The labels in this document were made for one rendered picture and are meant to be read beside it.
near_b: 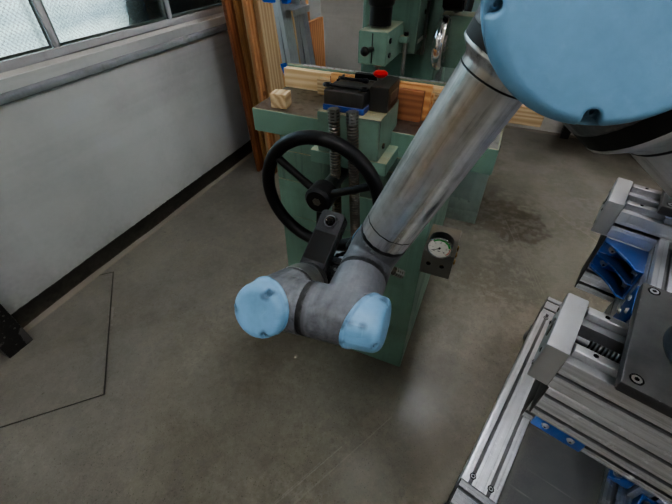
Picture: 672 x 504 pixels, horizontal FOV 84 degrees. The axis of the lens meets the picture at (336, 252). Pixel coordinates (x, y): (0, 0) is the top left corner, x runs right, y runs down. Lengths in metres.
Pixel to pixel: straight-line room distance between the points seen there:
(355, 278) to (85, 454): 1.22
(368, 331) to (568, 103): 0.31
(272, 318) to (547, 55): 0.37
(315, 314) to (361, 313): 0.06
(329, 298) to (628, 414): 0.48
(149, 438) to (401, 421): 0.83
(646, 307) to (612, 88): 0.53
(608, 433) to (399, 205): 0.50
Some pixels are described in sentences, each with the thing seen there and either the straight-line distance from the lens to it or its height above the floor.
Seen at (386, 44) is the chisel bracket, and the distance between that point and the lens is 0.96.
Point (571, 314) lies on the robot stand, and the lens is 0.72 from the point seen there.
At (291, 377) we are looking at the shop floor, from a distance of 1.45.
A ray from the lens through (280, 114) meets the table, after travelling 0.99.
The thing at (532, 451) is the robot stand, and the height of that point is 0.21.
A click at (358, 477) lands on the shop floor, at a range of 1.31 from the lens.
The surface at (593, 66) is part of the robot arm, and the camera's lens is 0.23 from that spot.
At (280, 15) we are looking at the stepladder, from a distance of 1.78.
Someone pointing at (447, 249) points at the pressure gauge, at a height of 0.66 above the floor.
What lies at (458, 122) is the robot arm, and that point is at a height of 1.10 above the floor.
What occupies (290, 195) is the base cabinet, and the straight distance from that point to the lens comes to 1.09.
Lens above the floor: 1.25
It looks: 42 degrees down
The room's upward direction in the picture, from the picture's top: straight up
